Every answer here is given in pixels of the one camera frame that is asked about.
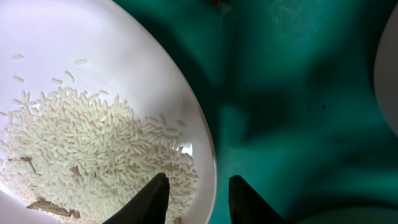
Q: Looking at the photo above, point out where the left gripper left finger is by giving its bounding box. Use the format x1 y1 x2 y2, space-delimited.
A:
103 172 170 224

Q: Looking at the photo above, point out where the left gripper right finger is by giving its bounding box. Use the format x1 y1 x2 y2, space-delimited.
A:
228 175 287 224

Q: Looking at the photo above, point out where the grey green bowl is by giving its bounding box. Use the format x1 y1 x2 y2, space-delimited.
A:
374 4 397 135

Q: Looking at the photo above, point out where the pile of rice grains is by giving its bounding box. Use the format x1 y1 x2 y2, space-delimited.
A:
1 78 199 223

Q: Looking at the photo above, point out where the teal serving tray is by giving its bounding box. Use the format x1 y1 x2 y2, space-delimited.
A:
118 0 397 223

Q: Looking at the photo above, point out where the large white round plate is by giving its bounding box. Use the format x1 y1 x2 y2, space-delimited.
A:
1 1 217 223

